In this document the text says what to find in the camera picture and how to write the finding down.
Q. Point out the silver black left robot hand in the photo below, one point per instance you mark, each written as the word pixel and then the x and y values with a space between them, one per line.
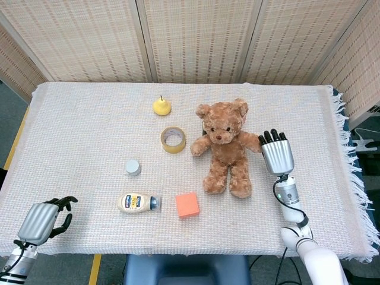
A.
pixel 37 222

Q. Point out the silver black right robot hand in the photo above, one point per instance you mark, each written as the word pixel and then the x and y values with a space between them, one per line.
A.
pixel 277 157

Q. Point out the brown plush teddy bear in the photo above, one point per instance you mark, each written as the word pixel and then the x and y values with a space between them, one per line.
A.
pixel 225 154

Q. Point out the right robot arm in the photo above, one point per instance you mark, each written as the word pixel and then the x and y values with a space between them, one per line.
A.
pixel 311 261

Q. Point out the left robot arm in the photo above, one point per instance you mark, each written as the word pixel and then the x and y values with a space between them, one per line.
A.
pixel 17 264

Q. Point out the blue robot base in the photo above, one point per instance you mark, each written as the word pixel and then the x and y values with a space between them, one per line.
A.
pixel 184 270

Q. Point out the yellow toy pear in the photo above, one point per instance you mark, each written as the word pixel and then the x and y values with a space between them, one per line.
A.
pixel 161 107

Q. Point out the yellow floor tape strip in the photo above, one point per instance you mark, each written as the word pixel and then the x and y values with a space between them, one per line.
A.
pixel 15 142
pixel 95 270

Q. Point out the mayonnaise squeeze bottle blue cap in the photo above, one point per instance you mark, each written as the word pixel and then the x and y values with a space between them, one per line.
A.
pixel 133 203

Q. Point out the orange foam cube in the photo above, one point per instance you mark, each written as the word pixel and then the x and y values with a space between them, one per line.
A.
pixel 187 206

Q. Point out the white woven fringed tablecloth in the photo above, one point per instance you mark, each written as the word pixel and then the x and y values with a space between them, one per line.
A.
pixel 89 133

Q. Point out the yellow packing tape roll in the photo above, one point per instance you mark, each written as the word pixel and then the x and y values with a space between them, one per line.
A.
pixel 173 149

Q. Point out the small grey lidded jar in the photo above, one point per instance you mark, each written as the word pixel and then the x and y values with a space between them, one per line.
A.
pixel 132 167

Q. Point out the woven bamboo screen panel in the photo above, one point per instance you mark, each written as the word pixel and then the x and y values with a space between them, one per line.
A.
pixel 356 74
pixel 199 38
pixel 17 65
pixel 83 38
pixel 300 38

